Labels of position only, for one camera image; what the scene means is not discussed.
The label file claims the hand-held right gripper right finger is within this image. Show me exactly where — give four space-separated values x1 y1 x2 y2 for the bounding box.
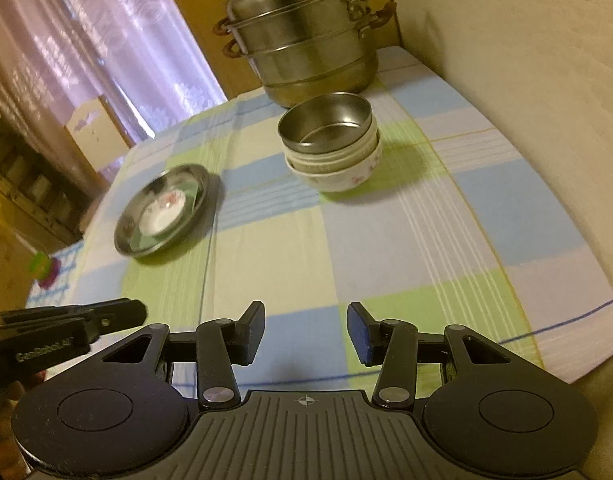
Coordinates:
347 301 510 409

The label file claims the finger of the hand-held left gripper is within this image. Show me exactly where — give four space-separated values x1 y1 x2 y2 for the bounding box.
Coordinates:
1 303 148 335
0 298 137 322

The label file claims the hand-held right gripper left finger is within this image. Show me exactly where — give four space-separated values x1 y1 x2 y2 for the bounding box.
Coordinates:
102 301 266 409

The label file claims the steel plate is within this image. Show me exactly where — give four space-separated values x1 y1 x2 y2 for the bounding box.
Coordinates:
113 163 211 260

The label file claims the small white floral dish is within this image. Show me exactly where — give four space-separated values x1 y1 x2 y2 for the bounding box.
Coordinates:
138 189 198 237

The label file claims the white ceramic floral bowl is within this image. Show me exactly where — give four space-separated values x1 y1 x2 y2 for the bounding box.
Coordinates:
284 130 384 195

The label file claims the cream plastic bowl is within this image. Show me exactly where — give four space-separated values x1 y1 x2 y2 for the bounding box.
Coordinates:
282 125 379 171

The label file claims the small steel bowl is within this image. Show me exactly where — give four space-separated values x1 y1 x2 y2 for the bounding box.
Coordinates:
277 92 375 155

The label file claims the person's left hand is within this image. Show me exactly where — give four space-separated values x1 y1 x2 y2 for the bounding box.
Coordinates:
0 379 30 478

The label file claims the green and pink toy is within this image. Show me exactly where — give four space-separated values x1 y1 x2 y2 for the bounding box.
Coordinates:
29 251 63 292

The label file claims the white blue-grid cloth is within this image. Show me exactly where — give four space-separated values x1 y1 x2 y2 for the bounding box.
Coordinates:
25 239 86 308

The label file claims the cardboard box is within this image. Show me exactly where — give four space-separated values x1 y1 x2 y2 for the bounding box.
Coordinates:
0 220 43 313

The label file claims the checked pastel tablecloth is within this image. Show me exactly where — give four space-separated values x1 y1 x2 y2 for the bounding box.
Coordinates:
25 45 613 397

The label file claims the black metal rack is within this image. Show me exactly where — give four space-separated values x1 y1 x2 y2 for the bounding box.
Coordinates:
0 119 86 247

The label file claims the sheer pink curtain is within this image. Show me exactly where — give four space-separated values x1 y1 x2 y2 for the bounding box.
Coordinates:
0 0 228 162

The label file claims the steel steamer pot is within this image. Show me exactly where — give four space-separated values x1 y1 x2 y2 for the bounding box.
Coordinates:
215 0 398 109

